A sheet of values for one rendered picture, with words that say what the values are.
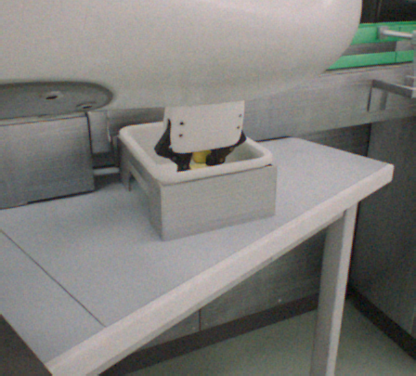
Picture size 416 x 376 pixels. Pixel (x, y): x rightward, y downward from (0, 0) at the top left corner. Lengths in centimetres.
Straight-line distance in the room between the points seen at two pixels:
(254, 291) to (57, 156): 89
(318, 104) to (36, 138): 58
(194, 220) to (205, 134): 11
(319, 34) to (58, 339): 39
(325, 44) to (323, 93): 84
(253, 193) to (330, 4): 48
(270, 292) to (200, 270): 94
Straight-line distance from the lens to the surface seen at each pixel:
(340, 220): 91
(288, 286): 151
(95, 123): 71
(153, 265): 56
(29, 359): 43
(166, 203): 58
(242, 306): 146
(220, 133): 60
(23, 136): 70
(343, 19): 18
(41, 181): 73
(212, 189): 60
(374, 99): 110
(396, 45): 114
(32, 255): 61
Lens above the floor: 107
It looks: 22 degrees down
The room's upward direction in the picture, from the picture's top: straight up
